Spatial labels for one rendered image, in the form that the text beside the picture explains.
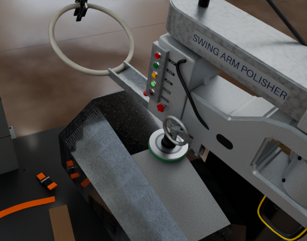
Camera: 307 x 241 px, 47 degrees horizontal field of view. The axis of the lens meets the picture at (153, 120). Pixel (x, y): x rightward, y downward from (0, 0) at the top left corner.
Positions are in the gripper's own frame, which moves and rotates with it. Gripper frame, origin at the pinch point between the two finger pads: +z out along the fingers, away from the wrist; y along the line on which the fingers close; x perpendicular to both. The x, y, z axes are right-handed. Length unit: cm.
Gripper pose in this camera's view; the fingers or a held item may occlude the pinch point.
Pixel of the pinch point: (78, 14)
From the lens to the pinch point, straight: 223.3
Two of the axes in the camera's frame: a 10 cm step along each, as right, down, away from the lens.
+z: -3.8, 4.1, 8.3
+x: 8.4, -2.2, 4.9
